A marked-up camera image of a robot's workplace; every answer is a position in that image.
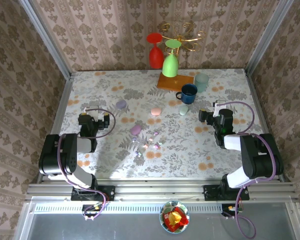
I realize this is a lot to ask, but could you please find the orchid purple earbud case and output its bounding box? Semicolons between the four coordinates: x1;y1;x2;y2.
129;124;142;136

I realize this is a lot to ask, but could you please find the blue enamel mug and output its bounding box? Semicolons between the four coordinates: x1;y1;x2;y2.
175;83;199;105

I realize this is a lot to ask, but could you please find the teal frosted tumbler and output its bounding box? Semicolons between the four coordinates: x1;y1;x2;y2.
194;73;210;93

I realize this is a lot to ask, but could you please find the floral tablecloth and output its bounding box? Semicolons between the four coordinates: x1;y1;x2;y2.
47;68;282;180

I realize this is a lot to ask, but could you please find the green wine glass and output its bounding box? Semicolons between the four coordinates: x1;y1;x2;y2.
161;39;183;78

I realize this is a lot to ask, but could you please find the red wine glass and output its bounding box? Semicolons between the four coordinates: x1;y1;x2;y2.
146;32;165;70

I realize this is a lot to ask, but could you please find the gold foil candy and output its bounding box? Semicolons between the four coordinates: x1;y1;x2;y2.
168;211;182;223

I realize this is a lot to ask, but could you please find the red foil candy wrapper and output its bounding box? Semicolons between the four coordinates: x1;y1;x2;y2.
164;206;190;232

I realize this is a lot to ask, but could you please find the grey metal shelf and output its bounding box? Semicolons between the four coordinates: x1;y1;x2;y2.
16;201;300;240

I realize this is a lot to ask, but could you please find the patterned ceramic bowl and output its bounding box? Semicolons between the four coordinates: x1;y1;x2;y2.
159;200;190;235

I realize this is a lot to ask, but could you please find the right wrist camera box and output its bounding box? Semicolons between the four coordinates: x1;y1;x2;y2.
213;99;228;114

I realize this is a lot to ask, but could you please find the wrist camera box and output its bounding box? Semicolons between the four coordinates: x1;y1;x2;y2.
84;106;103;123
213;99;228;114

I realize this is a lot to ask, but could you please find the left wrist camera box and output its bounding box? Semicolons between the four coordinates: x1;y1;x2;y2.
84;106;103;123

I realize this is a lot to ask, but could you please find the aluminium table side rail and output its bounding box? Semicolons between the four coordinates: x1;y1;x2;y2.
36;72;76;185
244;69;286;183

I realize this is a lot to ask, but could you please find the gold wire glass rack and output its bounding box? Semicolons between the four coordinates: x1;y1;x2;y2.
156;22;206;92

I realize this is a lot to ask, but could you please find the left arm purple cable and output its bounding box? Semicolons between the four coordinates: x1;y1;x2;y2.
56;107;117;221

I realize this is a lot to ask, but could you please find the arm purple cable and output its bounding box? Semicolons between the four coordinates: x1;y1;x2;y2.
56;107;117;221
216;100;277;239

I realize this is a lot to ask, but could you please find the black yellow cable connector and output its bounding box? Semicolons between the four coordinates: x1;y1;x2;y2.
221;203;242;217
81;203;104;219

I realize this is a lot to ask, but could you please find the long aluminium mounting rail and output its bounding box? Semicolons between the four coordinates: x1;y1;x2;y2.
24;181;300;202

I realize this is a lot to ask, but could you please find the slotted metal cable duct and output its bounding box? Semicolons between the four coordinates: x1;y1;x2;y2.
33;203;290;214

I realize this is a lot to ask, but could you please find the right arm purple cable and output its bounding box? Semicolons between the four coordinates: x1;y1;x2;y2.
216;100;277;239

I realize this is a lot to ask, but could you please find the aluminium frame post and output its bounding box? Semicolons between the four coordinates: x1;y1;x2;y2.
16;0;76;80
244;0;296;76

